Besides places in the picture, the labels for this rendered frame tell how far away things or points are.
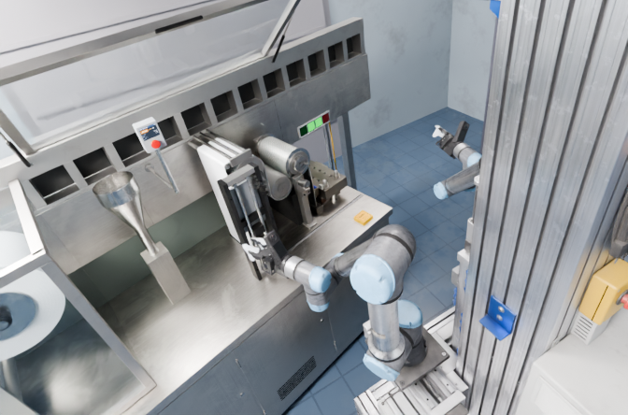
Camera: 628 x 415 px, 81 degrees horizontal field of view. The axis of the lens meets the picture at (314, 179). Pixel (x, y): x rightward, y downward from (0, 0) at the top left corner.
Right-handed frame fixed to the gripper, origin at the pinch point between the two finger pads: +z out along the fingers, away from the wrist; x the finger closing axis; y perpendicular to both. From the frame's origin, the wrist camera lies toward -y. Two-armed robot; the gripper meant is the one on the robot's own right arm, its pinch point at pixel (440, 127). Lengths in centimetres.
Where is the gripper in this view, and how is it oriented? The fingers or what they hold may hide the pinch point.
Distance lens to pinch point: 197.5
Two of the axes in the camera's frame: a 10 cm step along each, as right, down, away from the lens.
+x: 8.0, 3.7, 4.8
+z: -2.4, -5.3, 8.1
